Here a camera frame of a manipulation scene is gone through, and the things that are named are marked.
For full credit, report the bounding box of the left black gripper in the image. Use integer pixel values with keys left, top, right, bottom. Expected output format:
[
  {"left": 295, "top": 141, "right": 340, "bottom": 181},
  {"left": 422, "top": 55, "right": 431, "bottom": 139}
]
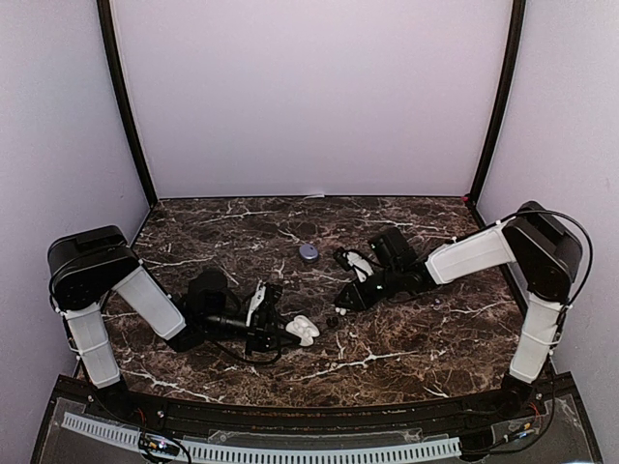
[{"left": 202, "top": 307, "right": 302, "bottom": 357}]

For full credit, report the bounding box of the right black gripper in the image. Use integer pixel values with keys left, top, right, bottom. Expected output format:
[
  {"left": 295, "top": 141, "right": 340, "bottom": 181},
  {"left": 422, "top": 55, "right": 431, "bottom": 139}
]
[{"left": 334, "top": 265, "right": 403, "bottom": 312}]

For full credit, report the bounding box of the white earbud charging case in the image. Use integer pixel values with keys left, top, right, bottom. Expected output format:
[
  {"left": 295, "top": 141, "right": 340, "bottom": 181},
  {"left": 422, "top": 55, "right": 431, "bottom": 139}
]
[{"left": 285, "top": 315, "right": 320, "bottom": 347}]

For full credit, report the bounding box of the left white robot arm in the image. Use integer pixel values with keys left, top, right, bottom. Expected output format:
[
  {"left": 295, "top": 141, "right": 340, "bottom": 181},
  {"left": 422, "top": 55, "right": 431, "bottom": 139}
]
[{"left": 47, "top": 225, "right": 319, "bottom": 421}]

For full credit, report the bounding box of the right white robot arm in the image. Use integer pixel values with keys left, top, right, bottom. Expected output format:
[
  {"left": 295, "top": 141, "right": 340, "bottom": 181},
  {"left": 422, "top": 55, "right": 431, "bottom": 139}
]
[{"left": 334, "top": 201, "right": 593, "bottom": 420}]

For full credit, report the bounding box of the purple round charging case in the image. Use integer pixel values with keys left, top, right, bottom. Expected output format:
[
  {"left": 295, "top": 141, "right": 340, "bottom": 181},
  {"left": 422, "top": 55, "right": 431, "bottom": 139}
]
[{"left": 298, "top": 244, "right": 319, "bottom": 263}]

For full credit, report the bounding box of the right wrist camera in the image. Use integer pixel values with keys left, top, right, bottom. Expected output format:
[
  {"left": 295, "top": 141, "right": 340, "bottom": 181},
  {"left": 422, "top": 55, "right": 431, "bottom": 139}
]
[{"left": 333, "top": 247, "right": 373, "bottom": 282}]

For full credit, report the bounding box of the white slotted cable duct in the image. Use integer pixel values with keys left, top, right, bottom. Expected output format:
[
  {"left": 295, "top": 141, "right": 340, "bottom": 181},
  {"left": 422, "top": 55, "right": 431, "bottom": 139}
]
[{"left": 61, "top": 412, "right": 461, "bottom": 463}]

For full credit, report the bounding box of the right black frame post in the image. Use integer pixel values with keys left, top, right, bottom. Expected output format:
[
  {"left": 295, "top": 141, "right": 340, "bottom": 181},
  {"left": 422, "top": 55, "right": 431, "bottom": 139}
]
[{"left": 466, "top": 0, "right": 526, "bottom": 210}]

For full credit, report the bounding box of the black frame post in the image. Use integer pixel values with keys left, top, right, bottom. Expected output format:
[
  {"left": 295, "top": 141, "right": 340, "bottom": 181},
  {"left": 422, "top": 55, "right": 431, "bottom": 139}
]
[
  {"left": 96, "top": 0, "right": 159, "bottom": 208},
  {"left": 466, "top": 0, "right": 526, "bottom": 210}
]

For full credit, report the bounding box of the left black frame post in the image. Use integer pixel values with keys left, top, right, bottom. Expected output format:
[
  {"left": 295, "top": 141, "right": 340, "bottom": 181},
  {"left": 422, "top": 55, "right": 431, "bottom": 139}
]
[{"left": 96, "top": 0, "right": 159, "bottom": 208}]

